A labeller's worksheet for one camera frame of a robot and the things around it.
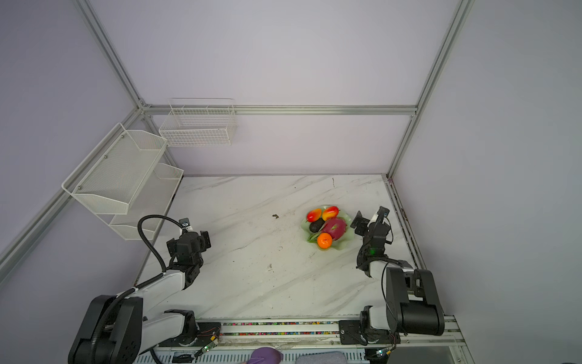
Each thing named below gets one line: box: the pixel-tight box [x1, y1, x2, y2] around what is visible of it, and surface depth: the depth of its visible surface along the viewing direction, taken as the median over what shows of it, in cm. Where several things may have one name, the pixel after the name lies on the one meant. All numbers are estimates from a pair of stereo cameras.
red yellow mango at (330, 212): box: [322, 205, 341, 222], surface depth 100 cm
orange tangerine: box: [316, 232, 333, 250], surface depth 90 cm
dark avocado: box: [309, 216, 326, 233], surface depth 97 cm
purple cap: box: [247, 346, 284, 364], surface depth 71 cm
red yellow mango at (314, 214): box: [306, 207, 323, 223], surface depth 97 cm
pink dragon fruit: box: [322, 217, 348, 241], surface depth 94 cm
